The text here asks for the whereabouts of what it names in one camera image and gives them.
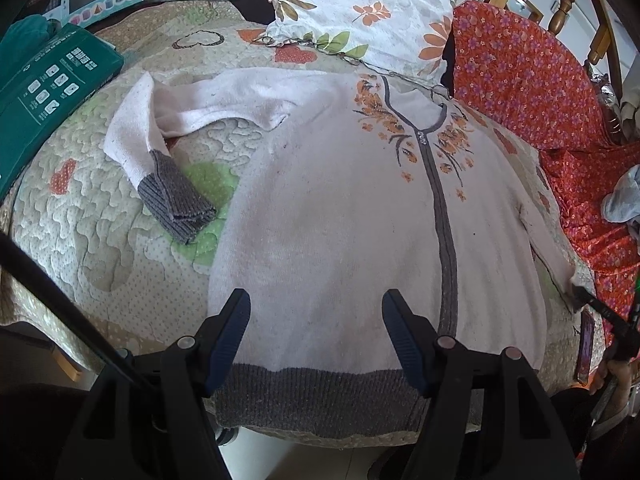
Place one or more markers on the toy box with coloured shapes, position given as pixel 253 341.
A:
pixel 100 7

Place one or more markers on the orange floral cloth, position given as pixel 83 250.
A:
pixel 525 75

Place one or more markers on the teal cloth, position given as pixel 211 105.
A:
pixel 27 30

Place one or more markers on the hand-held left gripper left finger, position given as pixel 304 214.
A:
pixel 231 340

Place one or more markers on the heart pattern quilt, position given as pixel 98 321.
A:
pixel 90 220

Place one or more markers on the floral white pillow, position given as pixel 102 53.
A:
pixel 370 10

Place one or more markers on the green printed box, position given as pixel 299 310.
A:
pixel 50 90

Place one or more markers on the pink knit sweater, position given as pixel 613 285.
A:
pixel 340 240

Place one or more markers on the grey cloth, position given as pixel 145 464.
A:
pixel 622 197

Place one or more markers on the person's right hand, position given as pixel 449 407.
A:
pixel 617 377

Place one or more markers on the silver foil wrapper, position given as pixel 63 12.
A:
pixel 605 91

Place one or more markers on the purple flat object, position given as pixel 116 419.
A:
pixel 585 347

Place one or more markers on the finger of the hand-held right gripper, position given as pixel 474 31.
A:
pixel 600 307

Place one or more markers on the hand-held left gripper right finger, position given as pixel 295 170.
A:
pixel 406 342

